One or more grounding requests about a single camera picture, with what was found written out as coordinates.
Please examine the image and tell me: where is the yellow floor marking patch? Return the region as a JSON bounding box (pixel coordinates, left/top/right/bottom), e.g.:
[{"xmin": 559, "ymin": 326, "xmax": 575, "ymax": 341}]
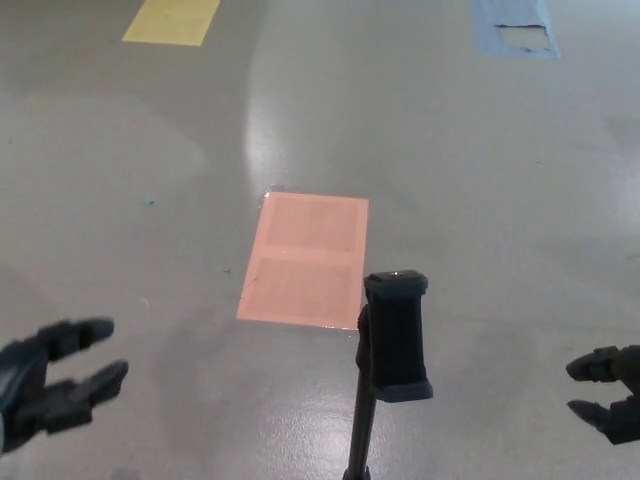
[{"xmin": 121, "ymin": 0, "xmax": 222, "ymax": 47}]

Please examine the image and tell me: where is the blue torn floor marking patch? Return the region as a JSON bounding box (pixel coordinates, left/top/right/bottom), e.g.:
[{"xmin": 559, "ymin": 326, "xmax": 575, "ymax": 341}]
[{"xmin": 471, "ymin": 0, "xmax": 560, "ymax": 61}]

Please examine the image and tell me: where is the pink floor marking patch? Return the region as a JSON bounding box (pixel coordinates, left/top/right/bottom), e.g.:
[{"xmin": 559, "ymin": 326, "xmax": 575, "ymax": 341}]
[{"xmin": 235, "ymin": 191, "xmax": 370, "ymax": 331}]

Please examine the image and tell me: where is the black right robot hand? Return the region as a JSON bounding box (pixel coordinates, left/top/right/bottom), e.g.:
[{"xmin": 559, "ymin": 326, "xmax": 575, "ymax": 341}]
[{"xmin": 565, "ymin": 343, "xmax": 640, "ymax": 446}]

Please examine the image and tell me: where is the black phone stand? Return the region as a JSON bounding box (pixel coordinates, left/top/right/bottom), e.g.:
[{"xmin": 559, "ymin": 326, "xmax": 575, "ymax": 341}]
[{"xmin": 341, "ymin": 269, "xmax": 434, "ymax": 480}]

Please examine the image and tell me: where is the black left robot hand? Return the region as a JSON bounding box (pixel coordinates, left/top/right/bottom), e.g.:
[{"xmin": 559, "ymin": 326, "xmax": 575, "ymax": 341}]
[{"xmin": 0, "ymin": 316, "xmax": 130, "ymax": 455}]

